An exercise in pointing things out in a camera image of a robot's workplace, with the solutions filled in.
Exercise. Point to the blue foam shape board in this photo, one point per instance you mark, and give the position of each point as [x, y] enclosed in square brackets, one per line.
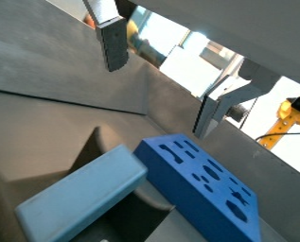
[208, 194]

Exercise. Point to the light blue rectangular block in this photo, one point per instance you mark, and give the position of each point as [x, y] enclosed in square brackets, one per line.
[57, 213]

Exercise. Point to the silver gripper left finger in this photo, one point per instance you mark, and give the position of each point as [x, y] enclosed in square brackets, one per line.
[112, 32]

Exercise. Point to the yellow camera stand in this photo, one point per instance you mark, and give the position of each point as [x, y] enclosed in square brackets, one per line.
[288, 118]

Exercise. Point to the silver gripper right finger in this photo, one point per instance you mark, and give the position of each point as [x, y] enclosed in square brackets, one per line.
[216, 103]

